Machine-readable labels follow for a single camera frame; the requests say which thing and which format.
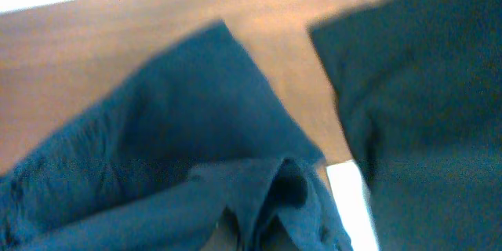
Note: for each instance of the navy blue shorts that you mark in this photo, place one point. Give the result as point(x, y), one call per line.
point(193, 151)

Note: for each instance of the black garment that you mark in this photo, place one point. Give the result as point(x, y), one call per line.
point(418, 85)

